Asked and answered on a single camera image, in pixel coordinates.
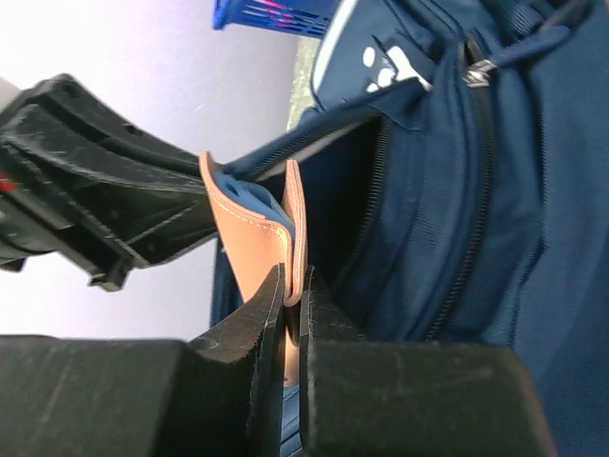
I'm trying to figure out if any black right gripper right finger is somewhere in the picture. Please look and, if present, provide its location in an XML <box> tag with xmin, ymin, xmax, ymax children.
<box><xmin>300</xmin><ymin>268</ymin><xmax>557</xmax><ymax>456</ymax></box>

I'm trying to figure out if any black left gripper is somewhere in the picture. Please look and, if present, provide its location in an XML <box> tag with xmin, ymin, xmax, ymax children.
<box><xmin>1</xmin><ymin>74</ymin><xmax>215</xmax><ymax>291</ymax></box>

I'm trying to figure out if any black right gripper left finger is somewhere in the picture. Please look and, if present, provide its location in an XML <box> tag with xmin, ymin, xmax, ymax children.
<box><xmin>1</xmin><ymin>266</ymin><xmax>285</xmax><ymax>456</ymax></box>

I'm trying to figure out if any tan leather wallet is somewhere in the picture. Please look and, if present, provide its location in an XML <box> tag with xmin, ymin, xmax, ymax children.
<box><xmin>199</xmin><ymin>152</ymin><xmax>307</xmax><ymax>387</ymax></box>

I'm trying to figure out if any navy blue student backpack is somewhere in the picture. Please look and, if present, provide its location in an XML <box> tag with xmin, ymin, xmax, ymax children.
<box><xmin>222</xmin><ymin>1</ymin><xmax>608</xmax><ymax>456</ymax></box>

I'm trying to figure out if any blue plastic shopping basket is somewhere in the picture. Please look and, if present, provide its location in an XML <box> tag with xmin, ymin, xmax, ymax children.
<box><xmin>212</xmin><ymin>0</ymin><xmax>339</xmax><ymax>38</ymax></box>

